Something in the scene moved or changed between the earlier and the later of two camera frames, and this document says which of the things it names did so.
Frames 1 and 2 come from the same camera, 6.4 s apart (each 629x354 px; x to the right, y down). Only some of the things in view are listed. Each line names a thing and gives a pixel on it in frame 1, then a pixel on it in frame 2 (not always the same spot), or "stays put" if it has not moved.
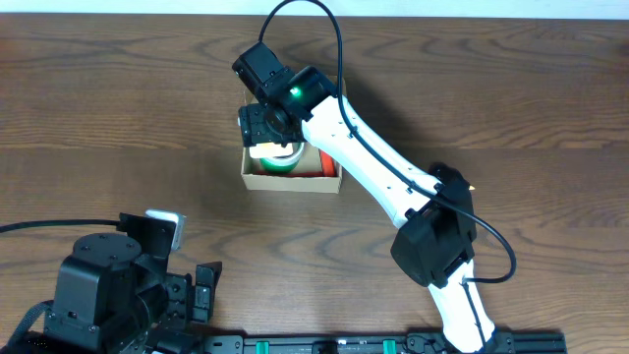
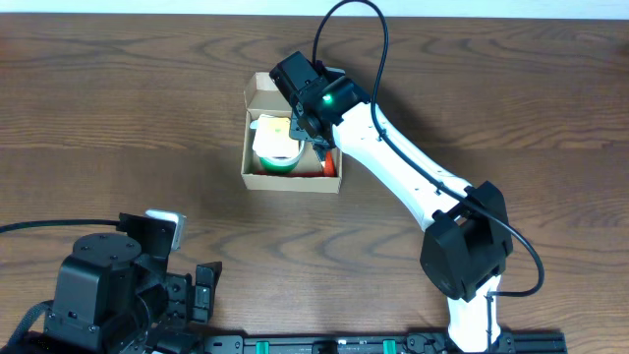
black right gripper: (253, 130) to (319, 145)
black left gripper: (184, 293) stays put
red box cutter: (289, 173) stays put
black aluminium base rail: (513, 343) stays put
